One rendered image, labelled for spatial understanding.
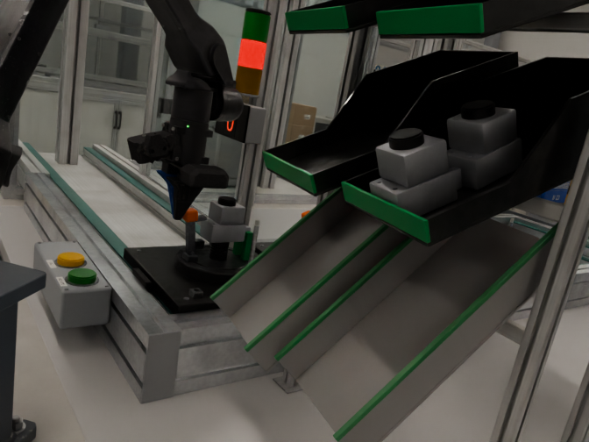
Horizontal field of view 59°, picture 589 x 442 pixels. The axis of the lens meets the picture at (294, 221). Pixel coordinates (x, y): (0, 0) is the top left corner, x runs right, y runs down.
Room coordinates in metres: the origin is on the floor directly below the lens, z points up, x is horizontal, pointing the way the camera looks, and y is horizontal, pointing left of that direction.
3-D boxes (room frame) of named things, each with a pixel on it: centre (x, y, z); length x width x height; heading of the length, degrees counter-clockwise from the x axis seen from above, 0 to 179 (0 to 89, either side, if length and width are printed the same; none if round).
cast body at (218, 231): (0.84, 0.11, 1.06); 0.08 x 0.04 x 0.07; 129
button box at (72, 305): (0.77, 0.34, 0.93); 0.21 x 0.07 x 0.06; 38
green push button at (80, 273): (0.71, 0.29, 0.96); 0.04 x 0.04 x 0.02
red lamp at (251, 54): (1.06, 0.14, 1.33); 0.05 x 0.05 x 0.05
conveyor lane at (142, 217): (1.08, 0.28, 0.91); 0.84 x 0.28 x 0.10; 38
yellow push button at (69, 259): (0.77, 0.34, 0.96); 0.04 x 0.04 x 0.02
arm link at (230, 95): (0.82, 0.17, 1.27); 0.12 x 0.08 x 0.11; 157
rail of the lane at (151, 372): (0.96, 0.41, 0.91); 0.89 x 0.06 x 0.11; 38
